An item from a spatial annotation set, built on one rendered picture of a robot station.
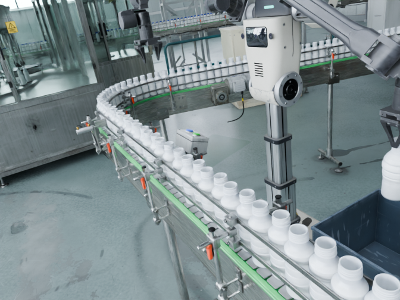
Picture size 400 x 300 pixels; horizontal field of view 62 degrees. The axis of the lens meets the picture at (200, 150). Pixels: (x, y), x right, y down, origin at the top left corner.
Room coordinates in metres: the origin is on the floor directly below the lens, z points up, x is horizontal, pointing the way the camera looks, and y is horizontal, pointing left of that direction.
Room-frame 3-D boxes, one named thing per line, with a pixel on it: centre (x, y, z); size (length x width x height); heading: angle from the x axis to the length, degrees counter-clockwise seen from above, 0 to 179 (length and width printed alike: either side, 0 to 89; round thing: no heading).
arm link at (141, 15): (1.51, 0.15, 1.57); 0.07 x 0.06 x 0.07; 117
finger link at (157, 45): (1.52, 0.13, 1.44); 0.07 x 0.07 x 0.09; 26
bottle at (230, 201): (0.74, -0.06, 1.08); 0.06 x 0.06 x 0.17
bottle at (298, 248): (0.53, -0.17, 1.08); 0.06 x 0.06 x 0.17
